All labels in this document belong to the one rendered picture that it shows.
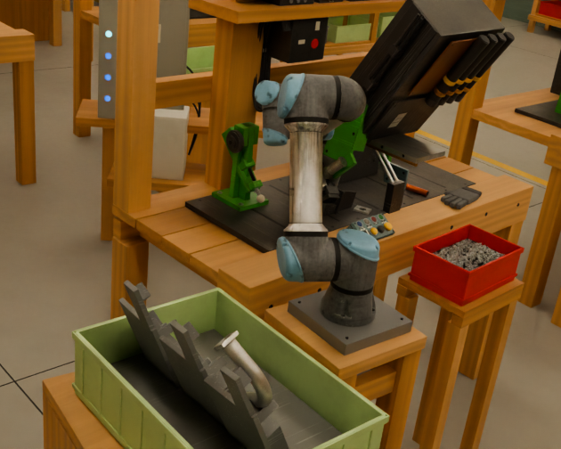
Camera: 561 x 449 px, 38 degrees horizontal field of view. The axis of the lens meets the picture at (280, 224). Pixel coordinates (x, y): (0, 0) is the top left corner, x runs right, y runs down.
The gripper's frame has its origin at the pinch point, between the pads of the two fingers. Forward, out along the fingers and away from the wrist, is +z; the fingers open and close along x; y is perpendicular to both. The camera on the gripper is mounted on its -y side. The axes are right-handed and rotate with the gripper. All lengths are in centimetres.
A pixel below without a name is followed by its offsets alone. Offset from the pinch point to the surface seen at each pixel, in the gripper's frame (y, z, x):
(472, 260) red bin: 22, 22, -61
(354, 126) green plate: 7.2, 2.4, -8.2
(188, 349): 18, -104, -81
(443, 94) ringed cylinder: 32.6, 19.4, -6.8
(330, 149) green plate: -4.8, 2.9, -10.9
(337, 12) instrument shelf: 13.8, 2.8, 32.2
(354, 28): -219, 447, 288
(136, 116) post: -31, -57, 5
